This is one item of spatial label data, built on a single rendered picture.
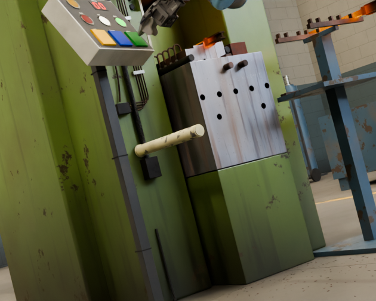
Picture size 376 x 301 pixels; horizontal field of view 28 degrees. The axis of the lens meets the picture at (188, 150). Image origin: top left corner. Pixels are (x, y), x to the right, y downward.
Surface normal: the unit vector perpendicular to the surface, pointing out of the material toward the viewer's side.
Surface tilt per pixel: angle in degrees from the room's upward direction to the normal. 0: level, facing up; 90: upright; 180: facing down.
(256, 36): 90
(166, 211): 90
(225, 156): 90
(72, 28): 90
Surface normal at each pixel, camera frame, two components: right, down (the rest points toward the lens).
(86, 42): -0.51, 0.10
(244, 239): 0.53, -0.17
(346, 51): -0.76, 0.17
